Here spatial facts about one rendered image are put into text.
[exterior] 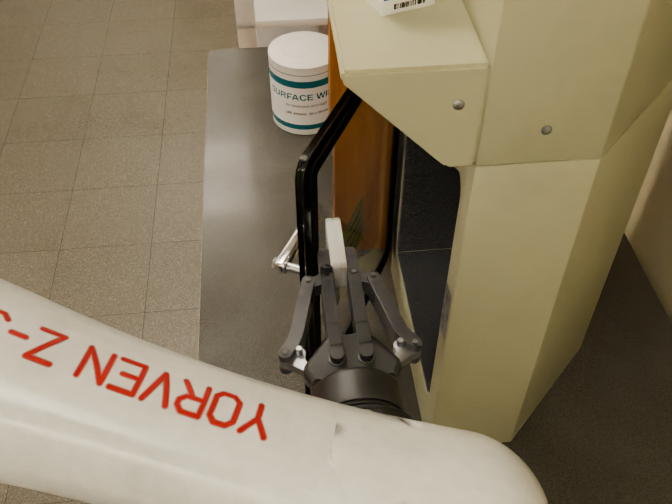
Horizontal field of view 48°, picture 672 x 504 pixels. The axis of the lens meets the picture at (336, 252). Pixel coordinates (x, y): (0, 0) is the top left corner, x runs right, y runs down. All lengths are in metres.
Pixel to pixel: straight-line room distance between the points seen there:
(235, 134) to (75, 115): 1.88
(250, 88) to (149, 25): 2.27
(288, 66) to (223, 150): 0.20
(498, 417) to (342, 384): 0.40
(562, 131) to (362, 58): 0.18
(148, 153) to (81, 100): 0.49
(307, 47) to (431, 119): 0.84
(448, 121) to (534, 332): 0.31
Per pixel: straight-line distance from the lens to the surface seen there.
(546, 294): 0.81
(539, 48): 0.61
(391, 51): 0.61
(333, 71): 1.02
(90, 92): 3.43
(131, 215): 2.77
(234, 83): 1.62
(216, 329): 1.14
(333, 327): 0.67
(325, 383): 0.63
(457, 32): 0.64
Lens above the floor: 1.82
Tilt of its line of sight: 46 degrees down
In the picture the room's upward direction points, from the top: straight up
